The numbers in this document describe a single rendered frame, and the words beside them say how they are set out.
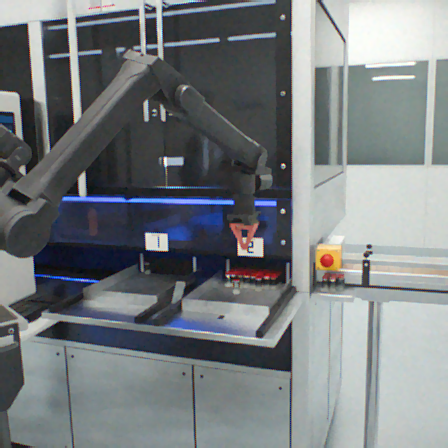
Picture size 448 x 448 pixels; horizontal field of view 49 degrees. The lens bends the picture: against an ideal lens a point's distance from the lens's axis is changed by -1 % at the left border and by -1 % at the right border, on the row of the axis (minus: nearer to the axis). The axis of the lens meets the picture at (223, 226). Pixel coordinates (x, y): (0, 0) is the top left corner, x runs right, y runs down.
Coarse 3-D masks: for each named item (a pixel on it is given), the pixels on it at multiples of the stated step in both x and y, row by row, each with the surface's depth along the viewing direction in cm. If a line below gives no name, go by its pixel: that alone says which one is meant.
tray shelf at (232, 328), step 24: (192, 288) 165; (48, 312) 144; (72, 312) 144; (96, 312) 143; (120, 312) 143; (192, 312) 142; (288, 312) 140; (192, 336) 128; (216, 336) 126; (240, 336) 124; (264, 336) 123
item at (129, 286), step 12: (120, 276) 175; (132, 276) 181; (144, 276) 180; (156, 276) 180; (168, 276) 180; (180, 276) 179; (192, 276) 171; (84, 288) 155; (96, 288) 161; (108, 288) 166; (120, 288) 166; (132, 288) 166; (144, 288) 165; (156, 288) 165; (168, 288) 153; (96, 300) 154; (108, 300) 152; (120, 300) 151; (132, 300) 149; (144, 300) 148; (156, 300) 146
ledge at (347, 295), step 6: (318, 288) 162; (348, 288) 161; (354, 288) 161; (312, 294) 157; (318, 294) 156; (324, 294) 156; (330, 294) 156; (336, 294) 155; (342, 294) 155; (348, 294) 155; (354, 294) 157; (330, 300) 155; (336, 300) 155; (342, 300) 154; (348, 300) 153
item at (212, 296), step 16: (208, 288) 162; (224, 288) 164; (240, 288) 163; (288, 288) 158; (192, 304) 143; (208, 304) 141; (224, 304) 139; (240, 304) 137; (256, 304) 147; (272, 304) 138
